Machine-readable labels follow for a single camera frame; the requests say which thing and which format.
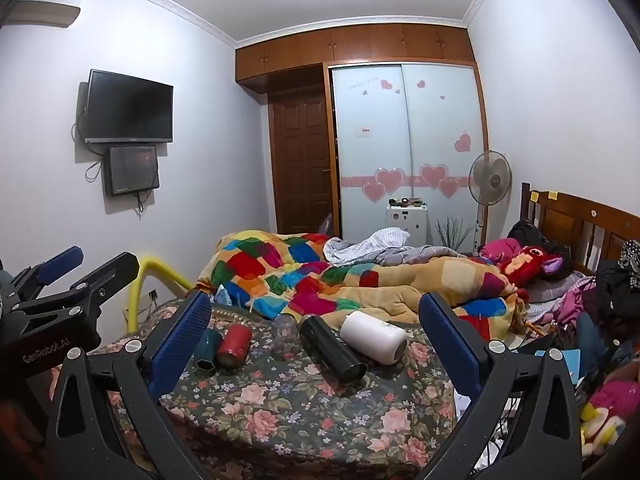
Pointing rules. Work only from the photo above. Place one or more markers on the wall socket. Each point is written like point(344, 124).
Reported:
point(153, 296)

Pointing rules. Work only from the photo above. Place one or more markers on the dried grass plant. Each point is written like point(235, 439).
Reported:
point(452, 235)

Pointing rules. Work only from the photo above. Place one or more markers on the pink cloth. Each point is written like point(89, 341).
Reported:
point(500, 250)

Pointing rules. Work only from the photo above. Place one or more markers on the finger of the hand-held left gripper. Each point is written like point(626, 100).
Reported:
point(110, 270)
point(60, 260)

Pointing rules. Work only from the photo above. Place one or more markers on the black bag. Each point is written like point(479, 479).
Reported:
point(525, 232)

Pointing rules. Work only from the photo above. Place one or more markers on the wall-mounted black television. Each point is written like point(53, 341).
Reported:
point(130, 106)

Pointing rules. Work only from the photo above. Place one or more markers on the floral bedspread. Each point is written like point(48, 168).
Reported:
point(300, 410)

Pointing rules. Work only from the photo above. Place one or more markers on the white cup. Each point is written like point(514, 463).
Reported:
point(372, 337)

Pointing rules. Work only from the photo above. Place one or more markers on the clear glass cup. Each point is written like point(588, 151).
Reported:
point(285, 335)

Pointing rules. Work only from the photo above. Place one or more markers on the black clothes pile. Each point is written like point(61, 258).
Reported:
point(615, 295)

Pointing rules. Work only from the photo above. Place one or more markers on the colourful patchwork blanket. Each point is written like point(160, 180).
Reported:
point(280, 270)

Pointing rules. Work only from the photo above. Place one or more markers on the standing electric fan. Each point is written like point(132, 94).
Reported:
point(490, 177)

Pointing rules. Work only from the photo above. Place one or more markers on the yellow foam tube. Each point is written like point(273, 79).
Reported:
point(165, 272)

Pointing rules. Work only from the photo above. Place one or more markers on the grey striped cloth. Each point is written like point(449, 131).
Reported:
point(370, 247)

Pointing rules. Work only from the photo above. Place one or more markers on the small white cabinet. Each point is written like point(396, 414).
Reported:
point(405, 222)

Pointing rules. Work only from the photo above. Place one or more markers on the pink plush toy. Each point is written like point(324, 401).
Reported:
point(617, 397)

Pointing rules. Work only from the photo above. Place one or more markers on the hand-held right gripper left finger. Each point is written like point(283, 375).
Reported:
point(182, 340)

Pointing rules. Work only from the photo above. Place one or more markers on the wooden overhead cabinet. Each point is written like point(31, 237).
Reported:
point(350, 52)

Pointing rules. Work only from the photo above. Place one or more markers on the red plush toy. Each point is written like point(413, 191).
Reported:
point(530, 265)

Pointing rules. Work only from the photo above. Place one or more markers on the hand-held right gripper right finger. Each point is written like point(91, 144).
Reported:
point(445, 340)

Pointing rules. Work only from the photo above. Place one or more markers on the black cylindrical bottle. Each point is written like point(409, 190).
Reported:
point(330, 347)

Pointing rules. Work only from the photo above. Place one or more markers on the black white patterned scarf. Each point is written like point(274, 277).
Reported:
point(631, 255)

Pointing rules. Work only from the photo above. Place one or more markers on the frosted heart sliding wardrobe door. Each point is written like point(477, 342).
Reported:
point(440, 120)
point(370, 150)

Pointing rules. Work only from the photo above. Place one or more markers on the small wall-mounted black monitor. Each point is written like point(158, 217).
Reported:
point(132, 170)

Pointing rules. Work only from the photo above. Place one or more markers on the white air conditioner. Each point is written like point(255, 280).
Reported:
point(45, 14)

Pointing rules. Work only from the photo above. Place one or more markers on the brown wooden door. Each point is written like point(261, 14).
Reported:
point(300, 165)

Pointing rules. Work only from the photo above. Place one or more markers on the yellow white plush toy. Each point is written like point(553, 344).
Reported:
point(600, 427)

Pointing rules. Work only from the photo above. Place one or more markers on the green hexagonal cup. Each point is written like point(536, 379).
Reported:
point(207, 355)

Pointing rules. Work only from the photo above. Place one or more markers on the red cup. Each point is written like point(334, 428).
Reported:
point(235, 345)

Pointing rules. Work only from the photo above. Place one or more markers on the wooden bed headboard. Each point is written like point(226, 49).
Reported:
point(575, 220)

